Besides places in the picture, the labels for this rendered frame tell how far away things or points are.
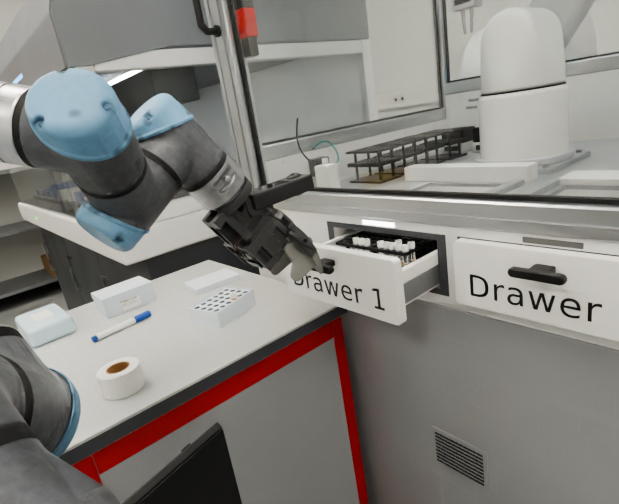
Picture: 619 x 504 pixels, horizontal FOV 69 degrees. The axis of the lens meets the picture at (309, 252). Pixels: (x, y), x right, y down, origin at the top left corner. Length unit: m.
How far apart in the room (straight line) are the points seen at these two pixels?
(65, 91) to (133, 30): 1.06
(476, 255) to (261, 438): 0.54
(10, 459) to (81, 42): 1.21
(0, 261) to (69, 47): 3.57
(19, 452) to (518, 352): 0.67
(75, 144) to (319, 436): 0.82
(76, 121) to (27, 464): 0.26
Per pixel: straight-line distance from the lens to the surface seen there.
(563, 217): 0.69
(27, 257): 4.86
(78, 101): 0.44
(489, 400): 0.89
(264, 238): 0.65
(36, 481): 0.36
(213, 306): 1.00
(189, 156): 0.59
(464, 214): 0.76
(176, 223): 1.50
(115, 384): 0.83
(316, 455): 1.09
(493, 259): 0.73
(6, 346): 0.55
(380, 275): 0.71
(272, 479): 1.03
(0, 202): 4.79
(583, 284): 0.69
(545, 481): 0.93
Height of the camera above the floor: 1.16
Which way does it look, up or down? 17 degrees down
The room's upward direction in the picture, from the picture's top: 9 degrees counter-clockwise
